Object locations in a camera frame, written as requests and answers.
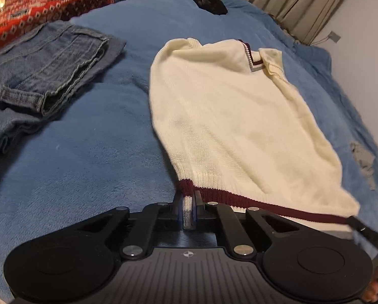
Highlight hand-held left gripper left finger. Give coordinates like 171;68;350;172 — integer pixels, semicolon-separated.
76;193;184;259

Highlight small black cloth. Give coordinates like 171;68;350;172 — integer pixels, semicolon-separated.
188;0;228;16

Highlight cream knit sweater vest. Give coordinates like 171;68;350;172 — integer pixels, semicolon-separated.
149;38;360;230

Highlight folded blue jeans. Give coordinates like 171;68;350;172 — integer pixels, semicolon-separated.
0;20;127;165

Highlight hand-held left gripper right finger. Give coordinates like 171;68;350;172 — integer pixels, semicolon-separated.
193;191;305;258

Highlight grey crumpled cloth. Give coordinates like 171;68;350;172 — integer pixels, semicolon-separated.
350;141;377;191

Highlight blue fleece blanket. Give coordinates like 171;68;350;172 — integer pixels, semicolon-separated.
0;0;378;303

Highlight red patterned tablecloth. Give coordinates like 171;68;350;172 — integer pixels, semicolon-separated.
0;0;115;58

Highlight person's right hand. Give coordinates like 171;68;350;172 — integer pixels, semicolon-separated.
363;268;378;304

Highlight beige curtain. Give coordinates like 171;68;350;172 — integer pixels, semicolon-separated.
247;0;362;45

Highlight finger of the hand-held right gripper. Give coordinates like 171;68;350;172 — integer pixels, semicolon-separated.
347;215;378;262

